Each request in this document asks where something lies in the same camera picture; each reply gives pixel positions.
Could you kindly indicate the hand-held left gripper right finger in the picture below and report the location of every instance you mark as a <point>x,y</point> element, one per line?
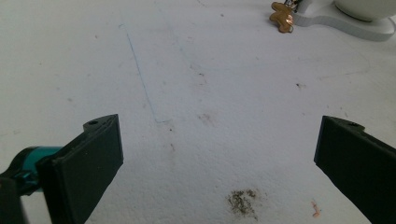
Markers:
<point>358,165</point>

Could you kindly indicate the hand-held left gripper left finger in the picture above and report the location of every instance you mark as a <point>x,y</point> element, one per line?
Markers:
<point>84,168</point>

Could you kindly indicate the white foam mat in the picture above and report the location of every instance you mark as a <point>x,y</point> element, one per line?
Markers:
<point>202,93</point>

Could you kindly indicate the white stand with round base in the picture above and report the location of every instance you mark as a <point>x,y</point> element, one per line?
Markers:
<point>342,23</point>

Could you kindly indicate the white ceramic bowl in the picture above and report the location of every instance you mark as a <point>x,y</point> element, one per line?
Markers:
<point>364,9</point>

